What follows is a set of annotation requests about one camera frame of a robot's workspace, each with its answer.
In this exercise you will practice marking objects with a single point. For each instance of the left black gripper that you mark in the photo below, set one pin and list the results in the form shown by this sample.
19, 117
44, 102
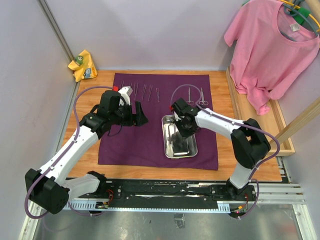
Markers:
138, 119

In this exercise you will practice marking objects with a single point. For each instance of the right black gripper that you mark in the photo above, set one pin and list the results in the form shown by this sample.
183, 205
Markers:
186, 134

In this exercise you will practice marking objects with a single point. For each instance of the steel scissors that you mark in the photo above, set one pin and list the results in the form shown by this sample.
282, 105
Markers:
189, 100
203, 101

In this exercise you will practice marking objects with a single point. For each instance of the steel instrument tray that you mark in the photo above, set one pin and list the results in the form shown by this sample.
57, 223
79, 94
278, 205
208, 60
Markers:
176, 146

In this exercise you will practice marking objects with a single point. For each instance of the purple surgical wrap cloth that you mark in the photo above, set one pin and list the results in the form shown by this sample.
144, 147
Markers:
144, 145

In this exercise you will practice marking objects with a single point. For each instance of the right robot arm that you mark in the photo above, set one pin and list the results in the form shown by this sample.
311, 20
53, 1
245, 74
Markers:
249, 143

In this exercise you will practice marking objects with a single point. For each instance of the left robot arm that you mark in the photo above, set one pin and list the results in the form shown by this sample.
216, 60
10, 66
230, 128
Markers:
65, 161

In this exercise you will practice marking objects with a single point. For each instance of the yellow paper bag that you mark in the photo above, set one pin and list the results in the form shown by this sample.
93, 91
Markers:
83, 67

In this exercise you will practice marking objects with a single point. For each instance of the wooden tray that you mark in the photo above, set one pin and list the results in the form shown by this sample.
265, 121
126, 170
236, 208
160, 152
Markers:
273, 122

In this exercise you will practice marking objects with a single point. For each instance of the pink t-shirt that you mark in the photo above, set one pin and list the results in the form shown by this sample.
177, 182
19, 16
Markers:
271, 51

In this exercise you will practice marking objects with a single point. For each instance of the wooden beam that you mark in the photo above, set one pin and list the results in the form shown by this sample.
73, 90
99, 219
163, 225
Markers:
312, 111

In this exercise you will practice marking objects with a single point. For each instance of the grey clothes hanger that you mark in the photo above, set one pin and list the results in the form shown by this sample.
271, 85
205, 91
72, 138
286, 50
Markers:
297, 20

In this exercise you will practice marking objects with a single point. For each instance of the green hanger clip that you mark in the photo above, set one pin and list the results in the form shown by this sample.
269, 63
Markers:
302, 14

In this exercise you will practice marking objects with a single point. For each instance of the yellow hoop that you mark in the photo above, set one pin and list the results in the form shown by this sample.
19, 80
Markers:
310, 15

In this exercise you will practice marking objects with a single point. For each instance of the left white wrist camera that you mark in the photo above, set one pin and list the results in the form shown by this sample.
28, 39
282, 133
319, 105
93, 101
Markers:
125, 92

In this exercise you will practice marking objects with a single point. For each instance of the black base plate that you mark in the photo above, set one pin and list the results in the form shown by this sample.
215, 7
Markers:
167, 194

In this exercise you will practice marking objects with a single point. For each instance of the aluminium rail frame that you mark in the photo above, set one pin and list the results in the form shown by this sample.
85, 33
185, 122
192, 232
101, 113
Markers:
266, 193

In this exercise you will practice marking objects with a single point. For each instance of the aluminium corner post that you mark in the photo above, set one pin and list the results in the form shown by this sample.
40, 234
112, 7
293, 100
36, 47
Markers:
56, 29

